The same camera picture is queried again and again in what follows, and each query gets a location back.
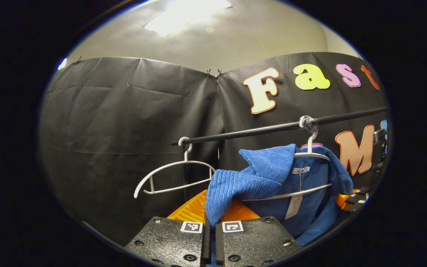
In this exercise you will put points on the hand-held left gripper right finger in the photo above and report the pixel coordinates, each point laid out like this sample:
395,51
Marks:
254,241

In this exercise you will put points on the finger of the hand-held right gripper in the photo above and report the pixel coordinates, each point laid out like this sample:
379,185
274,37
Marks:
354,205
360,193

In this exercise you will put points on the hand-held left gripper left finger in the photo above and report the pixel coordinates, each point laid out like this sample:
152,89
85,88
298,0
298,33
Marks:
169,241

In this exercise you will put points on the white hanger with taped hook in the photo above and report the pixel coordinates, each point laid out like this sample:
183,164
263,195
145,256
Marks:
306,121

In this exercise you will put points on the white plastic hanger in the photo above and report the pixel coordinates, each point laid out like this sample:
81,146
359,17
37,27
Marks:
186,161

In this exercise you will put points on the black clothes rack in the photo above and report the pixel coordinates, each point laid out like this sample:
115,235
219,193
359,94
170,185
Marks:
254,130

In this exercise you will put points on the black backdrop cloth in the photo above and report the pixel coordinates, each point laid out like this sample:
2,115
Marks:
124,129

